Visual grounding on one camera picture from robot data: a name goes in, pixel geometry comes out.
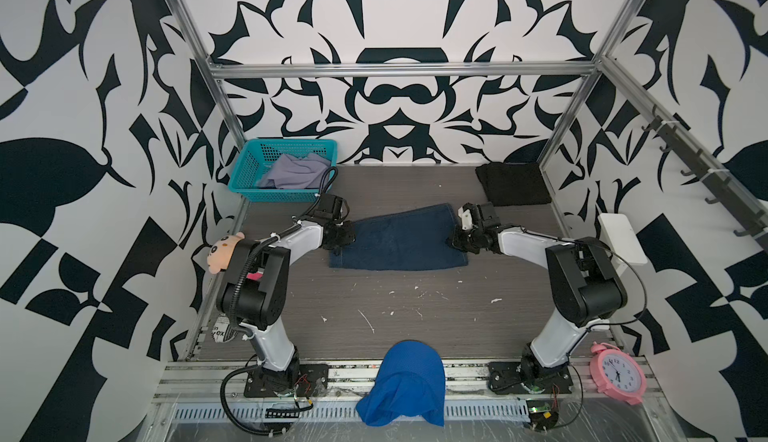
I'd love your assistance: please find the black skirt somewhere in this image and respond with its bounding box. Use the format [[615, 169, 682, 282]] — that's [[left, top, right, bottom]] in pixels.
[[475, 162, 552, 207]]

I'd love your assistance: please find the aluminium frame crossbar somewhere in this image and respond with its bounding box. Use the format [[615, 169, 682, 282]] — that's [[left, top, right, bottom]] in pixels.
[[209, 61, 595, 80]]

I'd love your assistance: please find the pink plush toy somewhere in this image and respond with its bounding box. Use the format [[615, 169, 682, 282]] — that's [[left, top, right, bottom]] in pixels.
[[206, 232, 245, 275]]

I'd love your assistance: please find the grey wall hook rack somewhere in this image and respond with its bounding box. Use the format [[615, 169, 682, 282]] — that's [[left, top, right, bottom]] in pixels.
[[643, 106, 767, 251]]

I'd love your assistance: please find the lavender grey skirt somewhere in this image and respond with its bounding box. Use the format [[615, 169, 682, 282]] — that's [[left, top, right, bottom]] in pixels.
[[257, 153, 331, 190]]

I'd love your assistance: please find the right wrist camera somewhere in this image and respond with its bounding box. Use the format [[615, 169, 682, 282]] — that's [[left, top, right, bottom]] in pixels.
[[457, 203, 474, 232]]

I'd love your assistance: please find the white shelf stand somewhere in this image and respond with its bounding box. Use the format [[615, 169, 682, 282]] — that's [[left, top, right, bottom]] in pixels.
[[597, 213, 648, 275]]

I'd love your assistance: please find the small green circuit board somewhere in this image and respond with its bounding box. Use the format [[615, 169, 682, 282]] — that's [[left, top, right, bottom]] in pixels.
[[525, 400, 559, 433]]

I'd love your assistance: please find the pink alarm clock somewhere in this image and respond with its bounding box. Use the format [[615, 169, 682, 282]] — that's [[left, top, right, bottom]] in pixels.
[[589, 343, 647, 405]]

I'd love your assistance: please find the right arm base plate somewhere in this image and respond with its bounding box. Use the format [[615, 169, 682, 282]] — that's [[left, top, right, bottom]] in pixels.
[[487, 359, 573, 395]]

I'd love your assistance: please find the blue cloth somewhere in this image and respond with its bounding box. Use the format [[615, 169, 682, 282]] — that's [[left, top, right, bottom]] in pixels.
[[355, 340, 446, 427]]

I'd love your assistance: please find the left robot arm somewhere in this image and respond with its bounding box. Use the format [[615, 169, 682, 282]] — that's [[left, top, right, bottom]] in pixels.
[[207, 194, 355, 392]]

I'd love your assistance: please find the black corrugated cable conduit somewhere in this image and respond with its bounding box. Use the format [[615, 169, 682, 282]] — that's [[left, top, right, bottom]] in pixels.
[[218, 165, 340, 437]]

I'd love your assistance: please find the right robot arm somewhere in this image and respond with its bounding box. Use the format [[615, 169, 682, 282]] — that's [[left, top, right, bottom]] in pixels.
[[448, 203, 627, 393]]

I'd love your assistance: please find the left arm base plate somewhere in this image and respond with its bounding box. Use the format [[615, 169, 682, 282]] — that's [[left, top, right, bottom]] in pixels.
[[244, 363, 329, 398]]

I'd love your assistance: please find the dark blue denim skirt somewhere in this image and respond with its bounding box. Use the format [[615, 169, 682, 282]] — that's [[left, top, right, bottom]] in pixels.
[[329, 203, 469, 271]]

